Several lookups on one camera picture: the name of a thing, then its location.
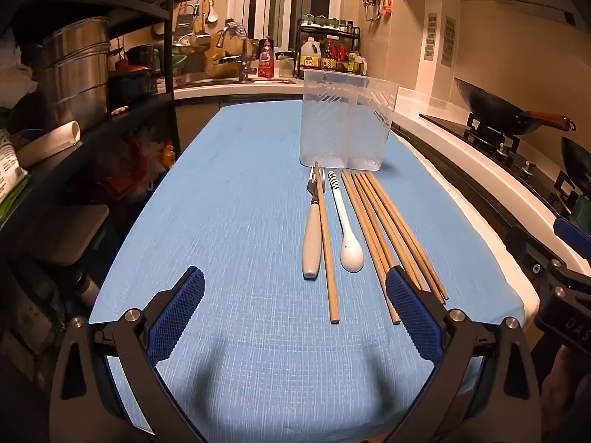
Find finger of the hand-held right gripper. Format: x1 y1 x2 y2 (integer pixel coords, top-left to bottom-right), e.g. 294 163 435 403
553 216 591 269
505 226 571 289

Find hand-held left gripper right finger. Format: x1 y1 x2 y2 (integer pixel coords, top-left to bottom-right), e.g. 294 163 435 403
385 265 541 443

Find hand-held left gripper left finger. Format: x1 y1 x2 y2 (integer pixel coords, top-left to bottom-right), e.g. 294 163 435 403
48 266 206 443

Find white striped-handle ceramic spoon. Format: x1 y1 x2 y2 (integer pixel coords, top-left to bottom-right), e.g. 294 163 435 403
327 171 365 273

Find bundle of wooden chopsticks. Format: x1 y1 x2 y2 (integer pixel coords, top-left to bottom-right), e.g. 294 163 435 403
341 170 450 325

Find wooden chopstick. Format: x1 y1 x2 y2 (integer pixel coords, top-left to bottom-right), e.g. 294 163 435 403
314 161 341 324

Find white-handled metal fork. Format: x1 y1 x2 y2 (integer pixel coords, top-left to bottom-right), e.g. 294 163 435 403
302 168 326 280

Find clear plastic utensil holder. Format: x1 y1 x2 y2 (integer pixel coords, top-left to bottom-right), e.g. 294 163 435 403
299 70 400 170

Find person's right hand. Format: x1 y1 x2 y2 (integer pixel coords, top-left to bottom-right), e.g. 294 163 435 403
539 345 591 431

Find black gas stove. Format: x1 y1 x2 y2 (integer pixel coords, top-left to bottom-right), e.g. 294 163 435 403
419 113 591 217

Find dark bottle with pale label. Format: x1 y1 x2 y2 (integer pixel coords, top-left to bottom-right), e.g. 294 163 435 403
75 271 101 304

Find blue tablecloth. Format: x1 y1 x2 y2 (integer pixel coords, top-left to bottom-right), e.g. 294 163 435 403
88 99 530 443

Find grey flat board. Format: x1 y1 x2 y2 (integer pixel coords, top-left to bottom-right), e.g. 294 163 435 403
27 203 110 267

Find red mesh bag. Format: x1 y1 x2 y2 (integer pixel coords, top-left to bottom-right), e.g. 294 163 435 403
99 134 162 200

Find white paper roll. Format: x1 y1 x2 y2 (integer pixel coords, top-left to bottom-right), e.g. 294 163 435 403
16 121 82 168

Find green printed package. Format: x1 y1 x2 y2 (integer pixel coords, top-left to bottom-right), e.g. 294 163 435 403
0 129 31 219

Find black pot with red rim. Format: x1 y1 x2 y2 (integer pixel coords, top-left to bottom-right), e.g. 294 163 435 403
108 45 154 99

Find large steel pot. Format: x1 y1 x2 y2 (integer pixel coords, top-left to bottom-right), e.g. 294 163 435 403
36 51 112 133
41 16 112 63

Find wooden cutting board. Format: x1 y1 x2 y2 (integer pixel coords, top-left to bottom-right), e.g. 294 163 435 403
205 32 245 77

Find chrome faucet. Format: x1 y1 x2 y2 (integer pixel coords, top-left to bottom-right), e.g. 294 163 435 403
216 25 258 83

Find pink detergent bottle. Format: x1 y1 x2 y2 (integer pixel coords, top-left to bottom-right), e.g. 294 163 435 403
257 37 274 78

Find black metal shelf rack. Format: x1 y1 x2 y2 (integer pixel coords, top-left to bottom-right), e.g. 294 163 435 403
0 0 216 315

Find yellow-label oil bottle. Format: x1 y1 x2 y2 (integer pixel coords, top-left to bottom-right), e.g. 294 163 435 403
300 39 321 71

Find black spice rack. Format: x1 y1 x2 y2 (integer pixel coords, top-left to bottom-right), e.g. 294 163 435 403
295 21 363 75

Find metal grater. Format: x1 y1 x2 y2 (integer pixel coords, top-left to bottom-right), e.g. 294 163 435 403
178 4 195 36

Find hanging kitchen tools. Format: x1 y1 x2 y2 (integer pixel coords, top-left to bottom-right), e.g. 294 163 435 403
362 0 394 22

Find window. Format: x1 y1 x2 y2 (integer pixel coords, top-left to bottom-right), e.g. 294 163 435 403
231 0 334 52

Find black wok with red-brown handle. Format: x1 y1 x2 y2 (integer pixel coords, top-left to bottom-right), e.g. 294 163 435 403
455 78 577 137

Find wall vent panel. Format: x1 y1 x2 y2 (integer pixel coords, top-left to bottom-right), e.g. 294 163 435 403
424 13 438 62
441 16 457 66

